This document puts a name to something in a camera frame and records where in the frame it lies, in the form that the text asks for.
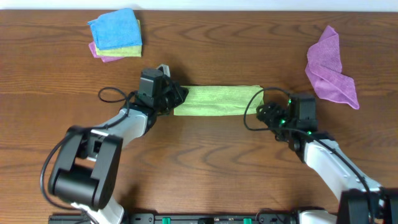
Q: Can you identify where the light green cloth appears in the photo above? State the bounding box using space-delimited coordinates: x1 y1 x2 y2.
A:
174 85 264 116

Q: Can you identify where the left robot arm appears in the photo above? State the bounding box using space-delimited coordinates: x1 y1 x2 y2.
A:
43 64 188 223

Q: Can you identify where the green folded cloth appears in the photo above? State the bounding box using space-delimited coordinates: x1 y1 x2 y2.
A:
95 19 143 58

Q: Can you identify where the purple crumpled cloth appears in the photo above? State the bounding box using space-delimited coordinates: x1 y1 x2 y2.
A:
305 26 360 110

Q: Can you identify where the blue folded cloth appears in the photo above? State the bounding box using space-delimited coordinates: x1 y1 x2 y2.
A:
88 8 142 50

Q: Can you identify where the purple folded cloth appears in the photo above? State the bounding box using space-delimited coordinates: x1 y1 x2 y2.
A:
88 42 122 63

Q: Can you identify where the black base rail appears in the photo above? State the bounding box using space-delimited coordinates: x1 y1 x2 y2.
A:
48 212 299 224

